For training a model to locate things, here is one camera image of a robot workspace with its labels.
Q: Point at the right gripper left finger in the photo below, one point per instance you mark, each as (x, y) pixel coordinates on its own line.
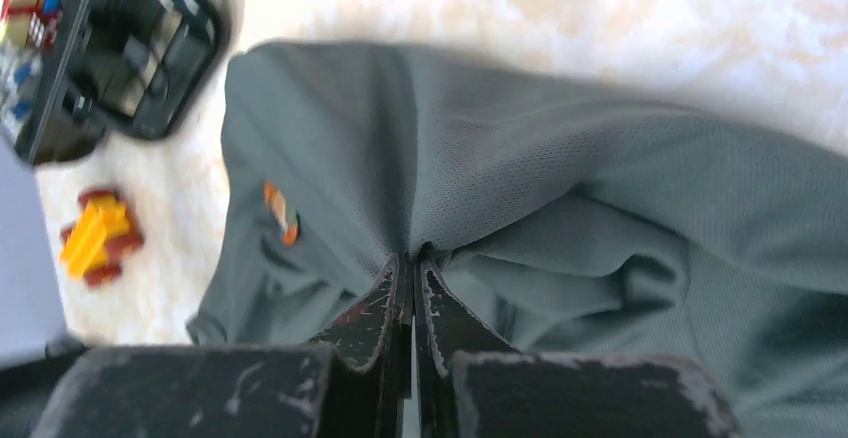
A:
(350, 380)

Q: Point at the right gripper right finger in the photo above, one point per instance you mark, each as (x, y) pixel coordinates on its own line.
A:
(473, 383)

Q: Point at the round orange brooch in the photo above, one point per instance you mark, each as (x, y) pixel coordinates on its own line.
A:
(286, 216)

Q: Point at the grey t-shirt garment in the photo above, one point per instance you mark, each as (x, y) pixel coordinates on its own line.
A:
(569, 216)

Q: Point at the yellow red toy car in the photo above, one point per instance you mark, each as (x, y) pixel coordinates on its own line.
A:
(107, 232)

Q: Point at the black open poker chip case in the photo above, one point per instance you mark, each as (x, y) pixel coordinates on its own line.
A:
(74, 72)

